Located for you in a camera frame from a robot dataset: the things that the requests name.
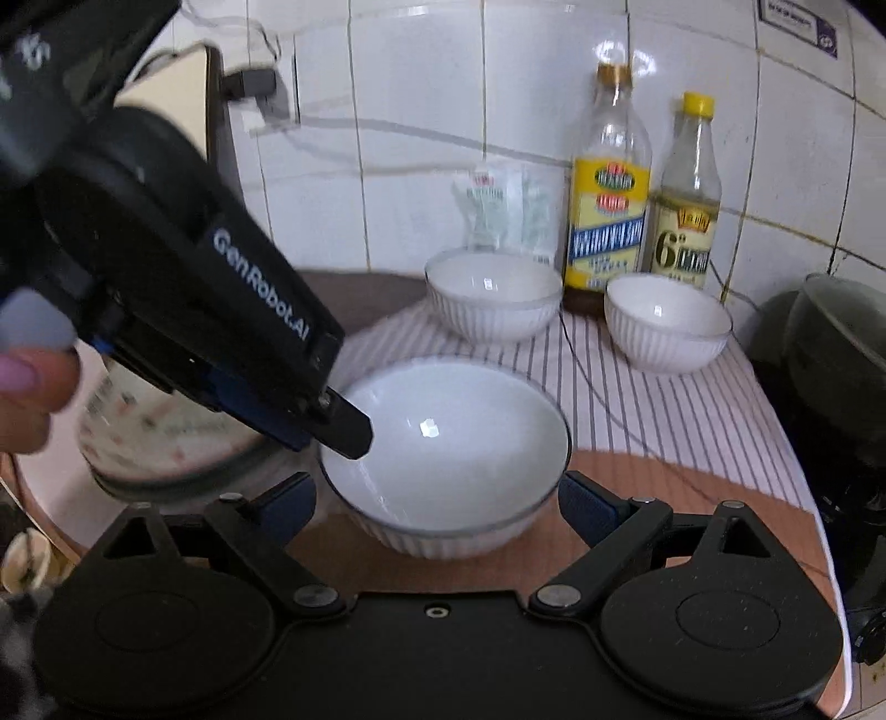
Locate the beige cup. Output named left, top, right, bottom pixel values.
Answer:
left=0, top=529, right=54, bottom=594

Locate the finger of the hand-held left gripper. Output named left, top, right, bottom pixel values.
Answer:
left=199, top=366, right=375, bottom=460

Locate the clear plastic seasoning bag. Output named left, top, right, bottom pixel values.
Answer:
left=452, top=164, right=517, bottom=254
left=512, top=169, right=564, bottom=268

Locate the cream cutting board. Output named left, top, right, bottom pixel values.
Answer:
left=112, top=42, right=245, bottom=209

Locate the black charger cable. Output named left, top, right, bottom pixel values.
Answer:
left=275, top=104, right=589, bottom=176

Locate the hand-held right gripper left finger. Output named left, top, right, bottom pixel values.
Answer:
left=79, top=472, right=347, bottom=622

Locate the cooking wine bottle yellow label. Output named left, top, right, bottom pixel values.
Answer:
left=563, top=62, right=653, bottom=292

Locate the striped brown table mat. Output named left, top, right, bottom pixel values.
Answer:
left=10, top=269, right=849, bottom=606

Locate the dark wall sticker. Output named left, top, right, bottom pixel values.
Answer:
left=757, top=0, right=841, bottom=59

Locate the black charger plug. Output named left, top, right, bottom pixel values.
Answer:
left=223, top=68, right=278, bottom=102

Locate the black pan with lid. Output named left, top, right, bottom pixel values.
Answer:
left=785, top=272, right=886, bottom=389

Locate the black wall cable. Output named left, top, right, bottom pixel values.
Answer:
left=178, top=0, right=286, bottom=70

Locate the white wall socket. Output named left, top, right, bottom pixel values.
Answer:
left=242, top=65, right=301, bottom=137

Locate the black gas stove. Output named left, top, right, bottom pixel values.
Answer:
left=817, top=450, right=886, bottom=669

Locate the white ribbed bowl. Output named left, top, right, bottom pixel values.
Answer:
left=317, top=356, right=573, bottom=560
left=604, top=275, right=733, bottom=375
left=424, top=249, right=564, bottom=342

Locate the person's left hand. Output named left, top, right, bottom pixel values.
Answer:
left=0, top=346, right=81, bottom=458

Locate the vinegar bottle yellow cap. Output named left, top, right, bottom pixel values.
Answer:
left=651, top=92, right=723, bottom=291

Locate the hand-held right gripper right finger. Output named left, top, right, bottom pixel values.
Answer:
left=529, top=471, right=797, bottom=620

